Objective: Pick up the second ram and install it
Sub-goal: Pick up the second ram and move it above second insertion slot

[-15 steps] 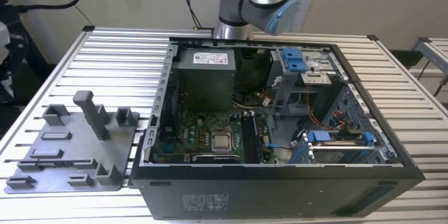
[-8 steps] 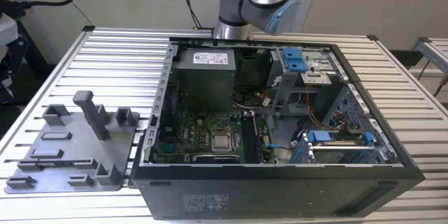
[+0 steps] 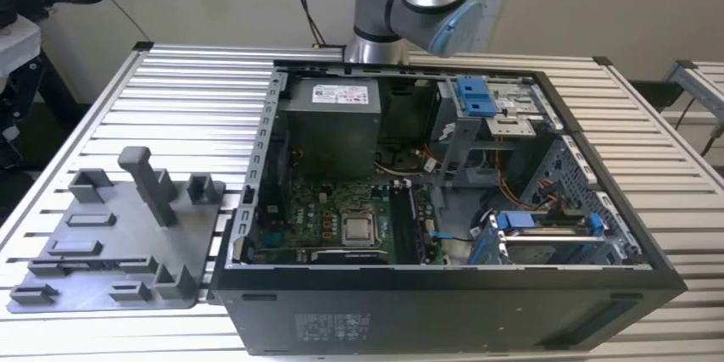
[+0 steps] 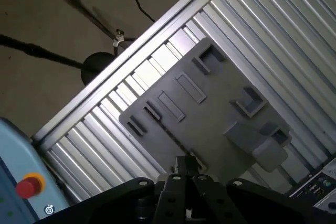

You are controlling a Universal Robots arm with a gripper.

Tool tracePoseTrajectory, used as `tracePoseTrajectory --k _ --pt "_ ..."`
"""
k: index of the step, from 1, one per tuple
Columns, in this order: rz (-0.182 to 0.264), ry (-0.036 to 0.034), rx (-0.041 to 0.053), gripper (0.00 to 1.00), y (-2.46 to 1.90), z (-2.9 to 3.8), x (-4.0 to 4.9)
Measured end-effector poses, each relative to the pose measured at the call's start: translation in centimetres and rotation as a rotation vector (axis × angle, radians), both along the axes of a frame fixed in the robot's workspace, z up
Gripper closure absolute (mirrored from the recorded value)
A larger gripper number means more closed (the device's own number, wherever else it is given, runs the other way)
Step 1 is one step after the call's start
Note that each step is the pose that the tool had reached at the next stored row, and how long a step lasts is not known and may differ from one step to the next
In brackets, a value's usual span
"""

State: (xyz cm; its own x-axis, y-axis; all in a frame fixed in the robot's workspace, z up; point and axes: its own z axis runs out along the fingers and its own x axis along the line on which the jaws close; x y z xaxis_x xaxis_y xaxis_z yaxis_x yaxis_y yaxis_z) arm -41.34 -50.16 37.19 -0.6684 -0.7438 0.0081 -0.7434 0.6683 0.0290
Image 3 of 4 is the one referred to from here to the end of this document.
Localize motherboard RAM slot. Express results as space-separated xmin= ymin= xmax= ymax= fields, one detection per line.
xmin=389 ymin=186 xmax=404 ymax=264
xmin=400 ymin=186 xmax=417 ymax=264
xmin=395 ymin=186 xmax=411 ymax=264

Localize grey plastic parts rack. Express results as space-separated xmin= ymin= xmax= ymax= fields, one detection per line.
xmin=5 ymin=145 xmax=235 ymax=316

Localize grey power supply unit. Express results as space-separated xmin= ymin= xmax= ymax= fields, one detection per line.
xmin=277 ymin=76 xmax=384 ymax=181

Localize green motherboard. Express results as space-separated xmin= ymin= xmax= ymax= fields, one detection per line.
xmin=248 ymin=181 xmax=452 ymax=266

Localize silver CPU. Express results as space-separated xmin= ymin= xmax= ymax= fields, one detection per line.
xmin=344 ymin=216 xmax=376 ymax=241

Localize black graphics card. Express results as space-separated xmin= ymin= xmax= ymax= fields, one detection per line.
xmin=308 ymin=247 xmax=392 ymax=265

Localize metal CPU socket cover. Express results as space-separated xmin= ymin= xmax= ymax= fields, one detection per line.
xmin=337 ymin=208 xmax=380 ymax=249

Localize round black case speaker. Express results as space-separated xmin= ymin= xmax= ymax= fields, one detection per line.
xmin=392 ymin=146 xmax=427 ymax=170

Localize grey metal drive cage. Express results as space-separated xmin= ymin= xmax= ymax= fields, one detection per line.
xmin=428 ymin=75 xmax=564 ymax=190

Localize blue drive latch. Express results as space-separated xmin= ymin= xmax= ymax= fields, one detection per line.
xmin=455 ymin=76 xmax=489 ymax=103
xmin=465 ymin=98 xmax=497 ymax=120

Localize black open PC case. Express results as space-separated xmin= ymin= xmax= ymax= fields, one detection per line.
xmin=204 ymin=58 xmax=691 ymax=358

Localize hard disk in blue carrier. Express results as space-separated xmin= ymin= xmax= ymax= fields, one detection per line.
xmin=469 ymin=209 xmax=627 ymax=266

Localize aluminium side table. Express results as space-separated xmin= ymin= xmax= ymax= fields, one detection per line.
xmin=660 ymin=59 xmax=724 ymax=125

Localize blue-tipped black wire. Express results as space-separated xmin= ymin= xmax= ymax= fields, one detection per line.
xmin=429 ymin=230 xmax=480 ymax=243

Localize orange wires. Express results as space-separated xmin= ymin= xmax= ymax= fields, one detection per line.
xmin=489 ymin=148 xmax=553 ymax=210

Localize black cable bundle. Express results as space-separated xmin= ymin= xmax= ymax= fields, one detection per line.
xmin=473 ymin=190 xmax=508 ymax=231

